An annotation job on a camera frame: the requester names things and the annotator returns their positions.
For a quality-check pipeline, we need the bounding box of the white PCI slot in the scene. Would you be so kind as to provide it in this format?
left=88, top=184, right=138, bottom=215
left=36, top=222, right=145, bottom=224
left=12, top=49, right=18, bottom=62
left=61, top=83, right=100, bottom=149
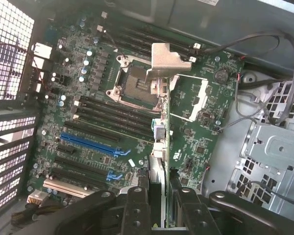
left=43, top=178, right=89, bottom=199

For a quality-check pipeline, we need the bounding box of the short black expansion slot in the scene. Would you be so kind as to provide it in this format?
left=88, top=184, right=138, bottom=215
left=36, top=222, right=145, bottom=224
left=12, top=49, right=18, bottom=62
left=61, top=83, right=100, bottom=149
left=57, top=144, right=76, bottom=155

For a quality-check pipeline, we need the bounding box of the blue expansion slot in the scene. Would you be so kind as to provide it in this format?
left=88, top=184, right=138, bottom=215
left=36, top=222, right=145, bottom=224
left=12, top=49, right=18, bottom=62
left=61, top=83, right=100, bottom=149
left=60, top=133, right=132, bottom=157

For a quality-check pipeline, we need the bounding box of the green motherboard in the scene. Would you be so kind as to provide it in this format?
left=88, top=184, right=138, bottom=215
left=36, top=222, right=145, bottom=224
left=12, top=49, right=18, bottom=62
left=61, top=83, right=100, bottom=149
left=26, top=14, right=245, bottom=204

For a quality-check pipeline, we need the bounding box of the open black PC case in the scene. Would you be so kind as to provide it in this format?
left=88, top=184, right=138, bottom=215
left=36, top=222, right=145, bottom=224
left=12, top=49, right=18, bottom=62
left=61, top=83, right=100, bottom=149
left=0, top=0, right=294, bottom=235

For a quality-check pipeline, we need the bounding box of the CPU socket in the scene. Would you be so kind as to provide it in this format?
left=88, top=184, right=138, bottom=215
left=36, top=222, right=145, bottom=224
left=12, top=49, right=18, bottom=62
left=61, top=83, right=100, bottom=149
left=106, top=55, right=162, bottom=111

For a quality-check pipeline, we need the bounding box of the metal disk bay cage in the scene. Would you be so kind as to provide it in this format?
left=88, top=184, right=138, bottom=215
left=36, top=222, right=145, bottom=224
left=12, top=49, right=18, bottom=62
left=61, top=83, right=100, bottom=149
left=230, top=80, right=294, bottom=211

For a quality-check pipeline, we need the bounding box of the metal socket cover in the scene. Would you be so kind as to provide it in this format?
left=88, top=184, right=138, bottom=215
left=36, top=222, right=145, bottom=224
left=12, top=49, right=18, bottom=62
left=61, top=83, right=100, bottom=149
left=170, top=73, right=209, bottom=123

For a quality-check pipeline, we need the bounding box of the coin cell battery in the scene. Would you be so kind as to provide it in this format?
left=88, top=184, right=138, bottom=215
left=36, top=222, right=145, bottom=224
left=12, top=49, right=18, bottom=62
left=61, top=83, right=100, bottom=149
left=214, top=69, right=230, bottom=83

